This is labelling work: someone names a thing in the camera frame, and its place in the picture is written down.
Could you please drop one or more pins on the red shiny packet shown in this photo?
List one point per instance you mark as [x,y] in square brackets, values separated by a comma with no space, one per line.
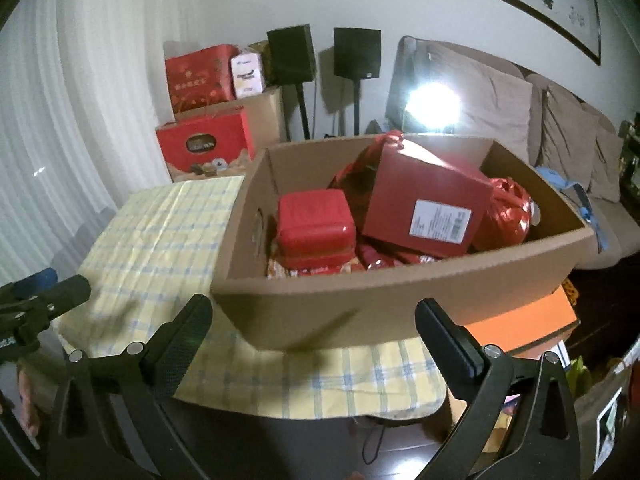
[395,257]

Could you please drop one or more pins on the bright light panel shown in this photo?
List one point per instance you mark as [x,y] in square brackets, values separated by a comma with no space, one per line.
[432,107]

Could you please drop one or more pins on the dark shelf unit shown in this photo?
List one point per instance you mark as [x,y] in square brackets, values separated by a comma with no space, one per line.
[630,155]

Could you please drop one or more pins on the beige sofa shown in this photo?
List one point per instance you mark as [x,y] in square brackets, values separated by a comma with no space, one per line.
[615,230]

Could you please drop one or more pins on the yellow checked tablecloth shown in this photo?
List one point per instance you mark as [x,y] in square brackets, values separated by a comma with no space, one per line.
[165,240]

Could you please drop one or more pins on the orange box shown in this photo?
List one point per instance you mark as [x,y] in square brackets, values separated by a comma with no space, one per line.
[520,325]

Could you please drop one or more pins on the red plastic bag bundle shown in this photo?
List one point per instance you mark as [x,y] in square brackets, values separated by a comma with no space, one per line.
[505,215]

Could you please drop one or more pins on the black speaker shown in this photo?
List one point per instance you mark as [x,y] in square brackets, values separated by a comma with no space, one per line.
[357,52]
[290,52]

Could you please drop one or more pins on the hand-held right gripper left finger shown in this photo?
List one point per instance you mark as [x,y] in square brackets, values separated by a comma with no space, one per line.
[180,342]

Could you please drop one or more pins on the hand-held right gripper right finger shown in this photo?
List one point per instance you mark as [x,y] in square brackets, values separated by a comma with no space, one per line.
[445,342]

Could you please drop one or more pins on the red pastry picture gift box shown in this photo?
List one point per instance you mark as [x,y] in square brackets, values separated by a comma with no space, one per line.
[205,142]

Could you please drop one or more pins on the person's left hand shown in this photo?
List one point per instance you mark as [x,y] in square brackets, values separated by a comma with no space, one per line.
[31,405]

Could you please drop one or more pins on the closed brown cardboard box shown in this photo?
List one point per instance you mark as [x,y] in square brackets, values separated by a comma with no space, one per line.
[267,115]

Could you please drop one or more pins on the black speaker stand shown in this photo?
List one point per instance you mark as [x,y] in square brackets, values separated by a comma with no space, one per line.
[356,107]
[302,110]

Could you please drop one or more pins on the red paper bag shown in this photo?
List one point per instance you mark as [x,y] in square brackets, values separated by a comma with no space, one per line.
[350,180]

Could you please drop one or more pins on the large beige cushion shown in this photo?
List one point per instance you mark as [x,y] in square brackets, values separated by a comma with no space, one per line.
[490,90]

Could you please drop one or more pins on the small white box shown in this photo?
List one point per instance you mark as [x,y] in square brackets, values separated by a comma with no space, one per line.
[247,75]

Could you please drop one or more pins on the large cardboard box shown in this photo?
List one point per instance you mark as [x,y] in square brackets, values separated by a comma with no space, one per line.
[350,315]

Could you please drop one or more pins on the white curtain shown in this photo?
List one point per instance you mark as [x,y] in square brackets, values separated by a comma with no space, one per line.
[75,110]

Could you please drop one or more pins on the green item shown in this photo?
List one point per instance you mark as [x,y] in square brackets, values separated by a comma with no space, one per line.
[580,375]

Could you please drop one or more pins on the red gift box gold print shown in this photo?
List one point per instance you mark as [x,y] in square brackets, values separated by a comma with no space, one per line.
[200,77]

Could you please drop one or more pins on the red tin box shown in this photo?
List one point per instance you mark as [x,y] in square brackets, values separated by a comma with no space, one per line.
[315,225]

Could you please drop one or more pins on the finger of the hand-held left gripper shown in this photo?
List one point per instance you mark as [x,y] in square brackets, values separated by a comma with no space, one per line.
[35,282]
[67,291]

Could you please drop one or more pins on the red box white label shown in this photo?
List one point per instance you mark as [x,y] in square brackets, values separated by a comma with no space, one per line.
[425,200]

